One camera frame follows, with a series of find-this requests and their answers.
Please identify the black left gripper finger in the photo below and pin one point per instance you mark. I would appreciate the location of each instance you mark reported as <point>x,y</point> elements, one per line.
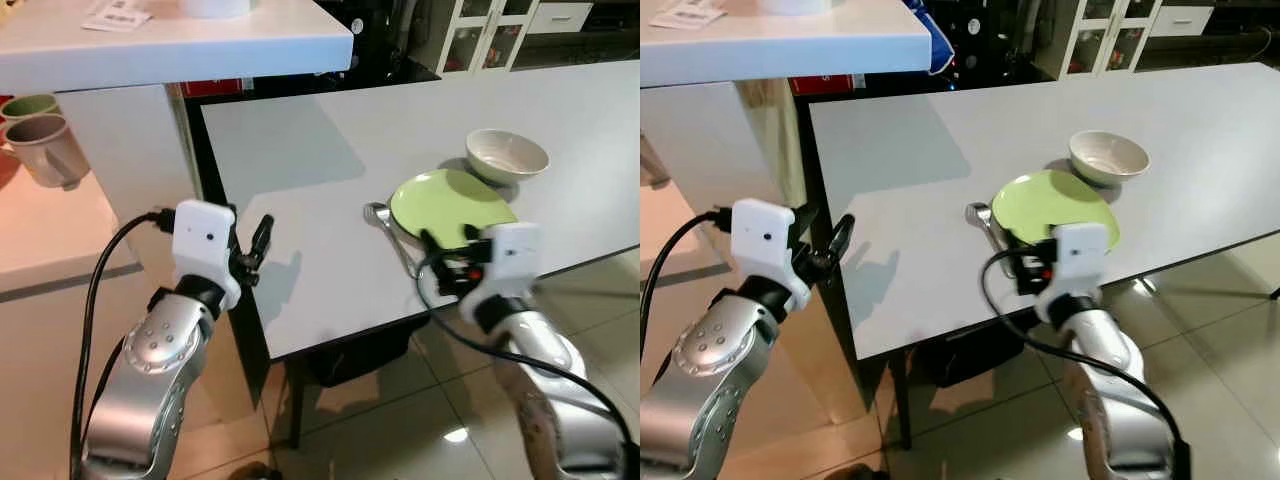
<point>256,244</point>
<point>846,232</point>
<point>267,232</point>
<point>832,246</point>

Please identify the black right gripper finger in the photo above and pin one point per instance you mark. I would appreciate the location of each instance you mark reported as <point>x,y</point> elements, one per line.
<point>473,240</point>
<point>1030,254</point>
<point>431,246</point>

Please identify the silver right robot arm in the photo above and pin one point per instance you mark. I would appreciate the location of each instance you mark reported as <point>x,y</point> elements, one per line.
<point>1100,340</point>
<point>545,350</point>

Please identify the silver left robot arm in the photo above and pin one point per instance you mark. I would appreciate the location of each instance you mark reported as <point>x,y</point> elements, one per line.
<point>715,370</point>
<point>150,370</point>

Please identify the light green plate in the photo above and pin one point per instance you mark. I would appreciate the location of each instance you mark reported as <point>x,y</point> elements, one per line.
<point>1050,200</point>
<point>450,200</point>

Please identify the beige ceramic bowl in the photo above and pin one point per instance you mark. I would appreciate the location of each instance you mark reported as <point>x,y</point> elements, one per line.
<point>508,155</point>
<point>1108,158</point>

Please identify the black box under table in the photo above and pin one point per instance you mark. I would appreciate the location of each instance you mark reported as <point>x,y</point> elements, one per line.
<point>965,355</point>
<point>355,355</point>

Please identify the black table leg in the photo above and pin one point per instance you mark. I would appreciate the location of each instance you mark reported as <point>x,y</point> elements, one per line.
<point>295,405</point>
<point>901,400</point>

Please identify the red box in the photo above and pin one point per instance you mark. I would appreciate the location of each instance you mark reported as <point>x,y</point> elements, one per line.
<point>822,84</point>
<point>212,88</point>

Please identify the white kitchen counter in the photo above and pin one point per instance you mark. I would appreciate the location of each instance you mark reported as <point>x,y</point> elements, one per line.
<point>790,45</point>
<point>180,50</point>

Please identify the white glass door cabinet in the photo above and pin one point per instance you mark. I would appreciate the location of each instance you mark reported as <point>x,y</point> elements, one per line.
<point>1100,35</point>
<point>480,35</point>

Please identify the white round container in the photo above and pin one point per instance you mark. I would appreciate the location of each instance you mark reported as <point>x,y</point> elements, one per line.
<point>795,6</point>
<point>215,7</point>

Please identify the grey mug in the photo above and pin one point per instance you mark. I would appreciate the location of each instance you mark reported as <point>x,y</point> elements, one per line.
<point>45,148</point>

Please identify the white printed paper card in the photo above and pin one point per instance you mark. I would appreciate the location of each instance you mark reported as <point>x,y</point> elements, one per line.
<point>693,13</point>
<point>117,15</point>

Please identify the green mug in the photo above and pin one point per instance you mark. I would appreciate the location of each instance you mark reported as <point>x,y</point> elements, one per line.
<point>28,104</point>

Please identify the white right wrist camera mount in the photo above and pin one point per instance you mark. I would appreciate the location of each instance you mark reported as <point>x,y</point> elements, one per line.
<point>512,258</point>
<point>1085,255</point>

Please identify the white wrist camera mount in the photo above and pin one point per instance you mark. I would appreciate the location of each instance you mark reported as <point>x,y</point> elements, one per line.
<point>1085,255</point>
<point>765,240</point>
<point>512,258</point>
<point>205,240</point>

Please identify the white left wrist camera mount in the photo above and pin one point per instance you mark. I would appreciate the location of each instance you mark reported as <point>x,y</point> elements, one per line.
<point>765,240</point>
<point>205,240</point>

